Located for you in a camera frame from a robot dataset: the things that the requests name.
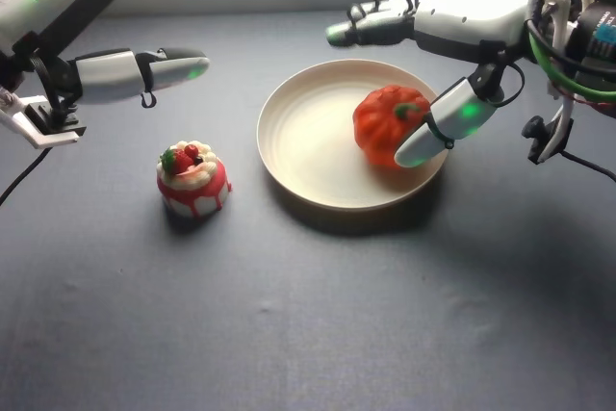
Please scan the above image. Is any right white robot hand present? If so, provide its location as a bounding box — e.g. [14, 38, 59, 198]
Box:
[325, 0, 535, 169]

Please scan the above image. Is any orange toy pumpkin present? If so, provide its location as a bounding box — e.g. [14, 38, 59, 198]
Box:
[353, 85, 432, 167]

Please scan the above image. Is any toy strawberry cake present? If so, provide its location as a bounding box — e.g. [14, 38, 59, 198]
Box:
[156, 140, 235, 218]

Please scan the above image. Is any cream round plate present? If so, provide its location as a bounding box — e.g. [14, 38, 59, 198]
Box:
[256, 60, 451, 213]

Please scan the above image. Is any grey table cloth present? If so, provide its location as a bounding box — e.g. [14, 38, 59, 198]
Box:
[0, 9, 616, 411]

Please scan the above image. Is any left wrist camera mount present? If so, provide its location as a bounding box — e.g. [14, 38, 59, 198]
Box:
[0, 88, 88, 150]

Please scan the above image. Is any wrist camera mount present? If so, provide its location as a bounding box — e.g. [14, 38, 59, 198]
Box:
[0, 88, 88, 150]
[522, 97, 577, 166]

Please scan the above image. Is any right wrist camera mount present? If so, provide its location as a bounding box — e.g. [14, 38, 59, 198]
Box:
[522, 97, 577, 166]

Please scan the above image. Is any black left camera cable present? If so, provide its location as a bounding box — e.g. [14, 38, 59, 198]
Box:
[0, 146, 53, 206]

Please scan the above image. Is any black camera cable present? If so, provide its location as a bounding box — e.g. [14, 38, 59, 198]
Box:
[559, 149, 616, 177]
[0, 146, 53, 206]

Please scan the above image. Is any black right camera cable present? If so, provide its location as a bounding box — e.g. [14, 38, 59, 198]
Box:
[559, 149, 616, 177]

